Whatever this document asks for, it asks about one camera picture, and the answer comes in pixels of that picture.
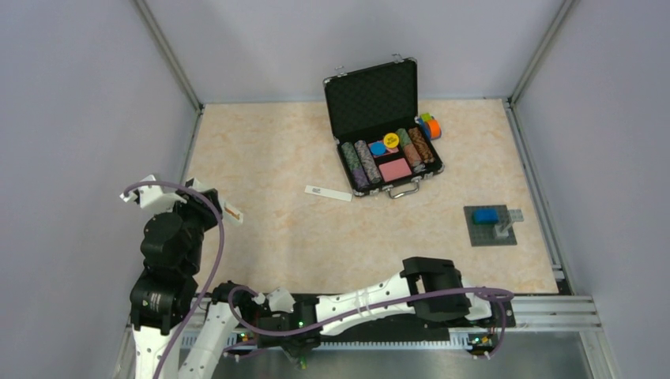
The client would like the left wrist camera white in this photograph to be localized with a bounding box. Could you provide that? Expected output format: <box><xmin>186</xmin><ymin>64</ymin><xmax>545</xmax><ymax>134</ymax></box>
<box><xmin>119</xmin><ymin>185</ymin><xmax>186</xmax><ymax>214</ymax></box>

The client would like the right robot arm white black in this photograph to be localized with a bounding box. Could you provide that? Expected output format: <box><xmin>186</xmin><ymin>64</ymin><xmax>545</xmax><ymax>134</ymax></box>
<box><xmin>245</xmin><ymin>257</ymin><xmax>495</xmax><ymax>358</ymax></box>

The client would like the blue round chip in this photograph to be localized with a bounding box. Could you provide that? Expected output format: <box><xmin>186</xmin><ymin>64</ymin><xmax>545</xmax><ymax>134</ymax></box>
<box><xmin>369</xmin><ymin>141</ymin><xmax>387</xmax><ymax>157</ymax></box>

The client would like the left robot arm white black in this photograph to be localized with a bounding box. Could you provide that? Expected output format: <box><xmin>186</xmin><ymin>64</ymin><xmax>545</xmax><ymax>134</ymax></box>
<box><xmin>120</xmin><ymin>177</ymin><xmax>254</xmax><ymax>378</ymax></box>

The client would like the pink card deck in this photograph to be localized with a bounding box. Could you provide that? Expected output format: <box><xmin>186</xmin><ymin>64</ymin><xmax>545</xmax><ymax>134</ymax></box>
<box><xmin>378</xmin><ymin>158</ymin><xmax>412</xmax><ymax>182</ymax></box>

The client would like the blue lego brick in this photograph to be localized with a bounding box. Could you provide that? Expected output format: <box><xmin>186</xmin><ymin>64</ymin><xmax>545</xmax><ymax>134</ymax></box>
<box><xmin>472</xmin><ymin>208</ymin><xmax>500</xmax><ymax>225</ymax></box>

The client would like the black poker chip case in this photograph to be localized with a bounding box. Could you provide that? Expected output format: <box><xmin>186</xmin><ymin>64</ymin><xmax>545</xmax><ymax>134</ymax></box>
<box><xmin>322</xmin><ymin>54</ymin><xmax>446</xmax><ymax>199</ymax></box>

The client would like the yellow big blind chip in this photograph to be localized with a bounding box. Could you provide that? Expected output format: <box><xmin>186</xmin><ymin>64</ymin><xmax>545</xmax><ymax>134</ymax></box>
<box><xmin>382</xmin><ymin>133</ymin><xmax>400</xmax><ymax>149</ymax></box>

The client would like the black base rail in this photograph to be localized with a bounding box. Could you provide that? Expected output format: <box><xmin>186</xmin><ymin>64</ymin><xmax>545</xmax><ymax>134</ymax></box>
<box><xmin>224</xmin><ymin>290</ymin><xmax>516</xmax><ymax>355</ymax></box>

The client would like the white battery cover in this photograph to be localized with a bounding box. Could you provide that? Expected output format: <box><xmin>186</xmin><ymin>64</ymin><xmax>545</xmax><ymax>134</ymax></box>
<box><xmin>304</xmin><ymin>185</ymin><xmax>353</xmax><ymax>202</ymax></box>

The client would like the grey lego baseplate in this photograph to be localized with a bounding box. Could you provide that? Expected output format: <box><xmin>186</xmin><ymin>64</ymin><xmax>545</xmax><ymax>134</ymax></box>
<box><xmin>463</xmin><ymin>205</ymin><xmax>524</xmax><ymax>247</ymax></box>

